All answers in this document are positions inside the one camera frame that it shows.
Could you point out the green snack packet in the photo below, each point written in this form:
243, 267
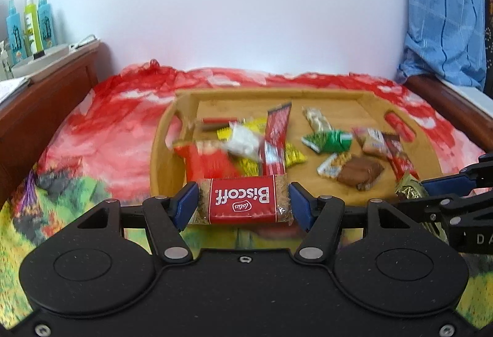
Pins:
329, 141

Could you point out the dark red wafer packet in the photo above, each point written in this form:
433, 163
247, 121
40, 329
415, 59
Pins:
400, 158

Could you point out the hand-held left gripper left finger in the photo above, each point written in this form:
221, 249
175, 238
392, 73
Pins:
188, 200

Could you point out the yellow snack packet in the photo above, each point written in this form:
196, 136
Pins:
293, 156

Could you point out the small pink beige packet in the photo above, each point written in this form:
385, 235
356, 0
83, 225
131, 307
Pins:
371, 142

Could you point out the dark printed cardboard box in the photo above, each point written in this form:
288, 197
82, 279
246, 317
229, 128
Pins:
489, 32

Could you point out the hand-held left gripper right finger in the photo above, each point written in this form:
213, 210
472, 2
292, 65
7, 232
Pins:
300, 202

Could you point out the beige nut packet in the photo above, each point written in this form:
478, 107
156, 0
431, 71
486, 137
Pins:
317, 121

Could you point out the green spray bottle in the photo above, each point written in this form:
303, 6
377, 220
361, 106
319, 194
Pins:
32, 27

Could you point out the blue checked cloth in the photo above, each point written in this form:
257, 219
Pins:
443, 13

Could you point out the wooden serving tray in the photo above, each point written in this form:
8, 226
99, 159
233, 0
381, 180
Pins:
358, 110

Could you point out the clear white candy packet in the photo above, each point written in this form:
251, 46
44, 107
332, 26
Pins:
243, 138

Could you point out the brown cookie packet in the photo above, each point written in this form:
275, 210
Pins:
358, 171

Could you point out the long red stick packet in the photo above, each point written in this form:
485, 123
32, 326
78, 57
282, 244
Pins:
278, 133

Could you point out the white plastic container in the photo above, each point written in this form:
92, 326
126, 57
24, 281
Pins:
38, 63

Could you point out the stack of papers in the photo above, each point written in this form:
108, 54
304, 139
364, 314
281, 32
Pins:
11, 88

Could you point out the orange red snack packet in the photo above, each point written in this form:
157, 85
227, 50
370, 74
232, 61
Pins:
206, 163

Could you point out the curved wooden bed board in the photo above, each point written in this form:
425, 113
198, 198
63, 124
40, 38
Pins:
446, 96

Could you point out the panelled wooden bed board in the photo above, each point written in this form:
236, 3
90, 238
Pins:
46, 102

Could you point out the gold foil packet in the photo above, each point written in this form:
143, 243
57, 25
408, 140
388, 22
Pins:
410, 188

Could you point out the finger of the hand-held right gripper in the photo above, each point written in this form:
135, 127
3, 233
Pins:
435, 208
443, 183

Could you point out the colourful printed blanket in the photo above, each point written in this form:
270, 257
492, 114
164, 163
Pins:
115, 121

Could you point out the white pump bottle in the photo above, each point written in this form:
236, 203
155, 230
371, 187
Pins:
3, 58

